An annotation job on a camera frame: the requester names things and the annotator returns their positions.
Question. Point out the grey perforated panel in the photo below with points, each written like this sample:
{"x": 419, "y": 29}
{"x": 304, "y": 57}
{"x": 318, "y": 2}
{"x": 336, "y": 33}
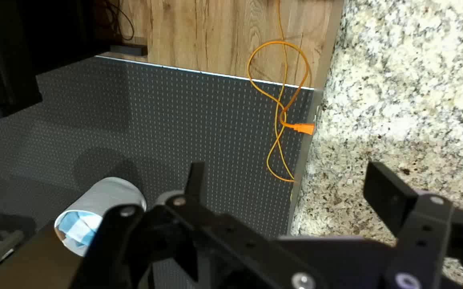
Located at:
{"x": 188, "y": 118}

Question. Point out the white cup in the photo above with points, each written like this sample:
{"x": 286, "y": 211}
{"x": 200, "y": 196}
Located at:
{"x": 108, "y": 198}

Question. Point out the dark furniture panel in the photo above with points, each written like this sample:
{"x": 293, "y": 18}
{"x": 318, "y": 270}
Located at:
{"x": 7, "y": 54}

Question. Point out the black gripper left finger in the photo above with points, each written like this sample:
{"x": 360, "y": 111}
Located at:
{"x": 225, "y": 235}

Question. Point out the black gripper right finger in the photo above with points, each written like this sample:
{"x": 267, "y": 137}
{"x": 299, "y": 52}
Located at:
{"x": 424, "y": 230}

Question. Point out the wooden side panel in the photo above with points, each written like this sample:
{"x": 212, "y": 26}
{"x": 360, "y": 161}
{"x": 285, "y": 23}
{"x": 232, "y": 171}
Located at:
{"x": 200, "y": 33}

